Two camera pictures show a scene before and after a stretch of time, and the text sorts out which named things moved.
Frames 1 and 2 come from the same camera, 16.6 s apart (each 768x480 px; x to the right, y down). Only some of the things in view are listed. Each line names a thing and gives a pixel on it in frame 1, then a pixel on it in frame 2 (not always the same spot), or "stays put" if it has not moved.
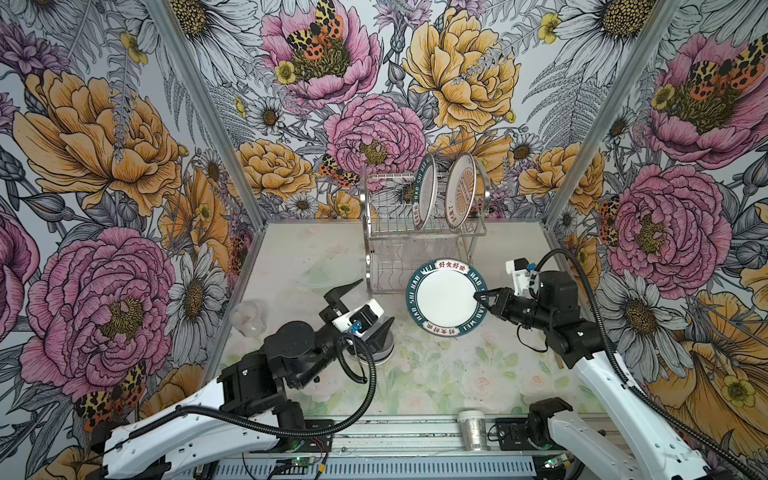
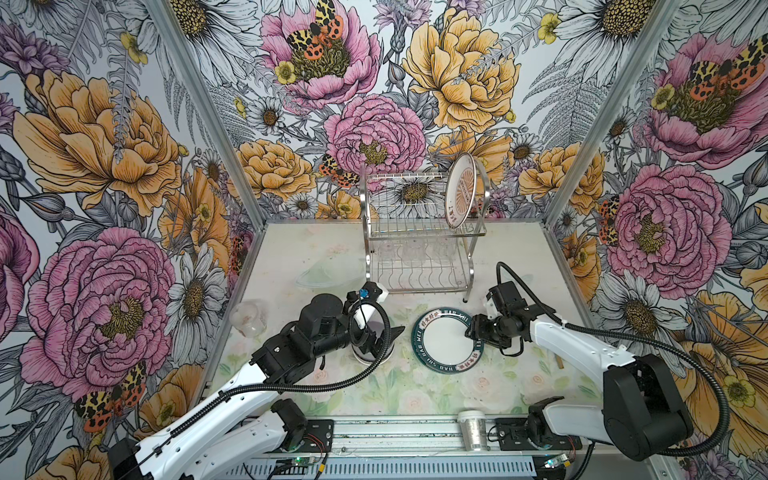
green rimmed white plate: x=440 y=297 -> x=449 y=358
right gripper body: x=525 y=311 -> x=495 y=330
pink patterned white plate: x=461 y=191 stays put
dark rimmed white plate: x=425 y=193 -> x=440 y=343
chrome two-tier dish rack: x=394 y=247 stays put
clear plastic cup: x=248 y=319 stays put
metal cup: x=473 y=429 stays put
